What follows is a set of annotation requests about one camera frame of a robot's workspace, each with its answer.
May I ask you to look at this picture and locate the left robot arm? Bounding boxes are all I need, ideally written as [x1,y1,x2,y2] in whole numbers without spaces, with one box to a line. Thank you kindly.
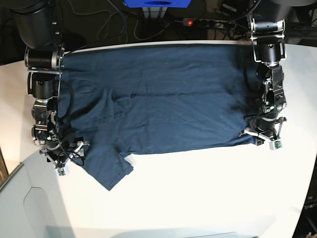
[241,0,292,150]

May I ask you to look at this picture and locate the blue plastic box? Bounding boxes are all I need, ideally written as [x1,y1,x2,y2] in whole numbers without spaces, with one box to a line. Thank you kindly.
[123,0,191,8]

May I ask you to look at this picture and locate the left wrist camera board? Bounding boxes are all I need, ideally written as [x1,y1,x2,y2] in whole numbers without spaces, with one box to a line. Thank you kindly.
[269,138,282,150]

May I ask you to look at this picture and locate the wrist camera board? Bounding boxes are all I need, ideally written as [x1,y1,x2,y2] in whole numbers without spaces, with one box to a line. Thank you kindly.
[55,167,69,177]
[269,138,282,150]

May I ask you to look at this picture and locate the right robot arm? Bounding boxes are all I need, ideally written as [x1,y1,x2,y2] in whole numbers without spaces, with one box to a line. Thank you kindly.
[9,0,89,176]

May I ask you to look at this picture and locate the power strip with red light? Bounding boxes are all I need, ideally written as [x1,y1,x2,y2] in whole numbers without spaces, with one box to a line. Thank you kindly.
[182,18,236,29]

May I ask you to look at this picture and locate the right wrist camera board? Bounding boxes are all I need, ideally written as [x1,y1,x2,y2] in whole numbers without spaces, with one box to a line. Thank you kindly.
[55,167,69,177]

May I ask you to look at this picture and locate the dark blue T-shirt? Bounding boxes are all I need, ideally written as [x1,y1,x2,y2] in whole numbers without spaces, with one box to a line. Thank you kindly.
[62,45,258,190]

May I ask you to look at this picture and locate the grey table edge panel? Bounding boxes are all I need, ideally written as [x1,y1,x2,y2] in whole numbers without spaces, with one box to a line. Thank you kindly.
[0,164,75,238]

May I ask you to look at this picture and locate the grey cable on floor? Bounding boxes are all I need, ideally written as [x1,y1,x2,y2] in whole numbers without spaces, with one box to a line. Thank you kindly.
[96,0,171,42]

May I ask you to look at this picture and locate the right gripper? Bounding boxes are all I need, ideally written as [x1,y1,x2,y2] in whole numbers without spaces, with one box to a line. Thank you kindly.
[40,137,90,170]

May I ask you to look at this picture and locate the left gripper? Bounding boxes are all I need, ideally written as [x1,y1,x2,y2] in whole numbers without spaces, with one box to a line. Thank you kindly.
[239,115,287,146]

